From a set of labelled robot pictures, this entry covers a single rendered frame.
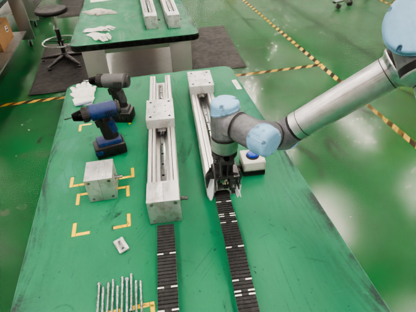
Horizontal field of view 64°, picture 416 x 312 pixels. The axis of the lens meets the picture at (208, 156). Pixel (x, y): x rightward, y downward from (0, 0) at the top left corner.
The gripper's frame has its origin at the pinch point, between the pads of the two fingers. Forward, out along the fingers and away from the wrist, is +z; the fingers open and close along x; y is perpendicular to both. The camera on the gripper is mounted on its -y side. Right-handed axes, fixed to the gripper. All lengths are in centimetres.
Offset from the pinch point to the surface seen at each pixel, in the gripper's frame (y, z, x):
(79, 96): -83, 4, -60
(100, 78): -59, -16, -42
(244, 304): 35.8, 1.2, -0.6
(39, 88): -263, 82, -153
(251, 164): -12.1, -0.7, 11.7
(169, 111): -41.6, -7.8, -14.9
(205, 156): -15.5, -3.9, -3.7
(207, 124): -39.6, -1.0, -0.4
